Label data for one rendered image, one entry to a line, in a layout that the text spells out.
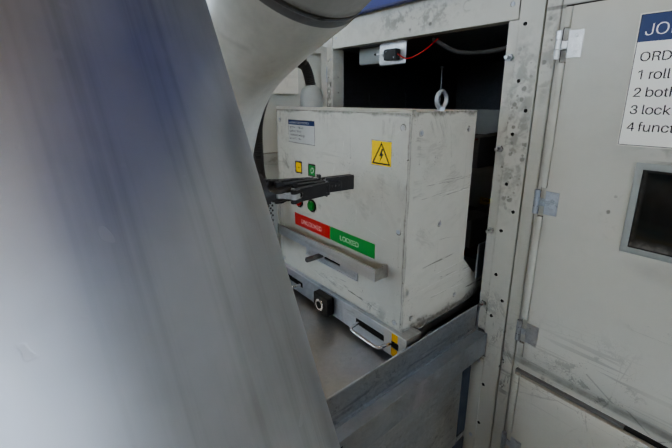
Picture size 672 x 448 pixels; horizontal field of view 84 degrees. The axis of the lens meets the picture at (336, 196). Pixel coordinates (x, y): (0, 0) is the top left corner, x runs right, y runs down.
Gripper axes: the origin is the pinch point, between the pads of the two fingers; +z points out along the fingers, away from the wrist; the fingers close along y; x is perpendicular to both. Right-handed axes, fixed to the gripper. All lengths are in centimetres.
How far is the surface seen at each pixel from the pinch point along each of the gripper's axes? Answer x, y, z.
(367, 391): -37.4, 15.2, -3.2
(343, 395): -34.8, 15.9, -9.2
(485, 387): -55, 15, 36
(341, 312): -35.5, -8.0, 6.5
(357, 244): -16.1, -3.6, 7.9
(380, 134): 9.7, 2.9, 8.5
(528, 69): 22.5, 16.8, 35.3
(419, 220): -7.6, 10.1, 13.5
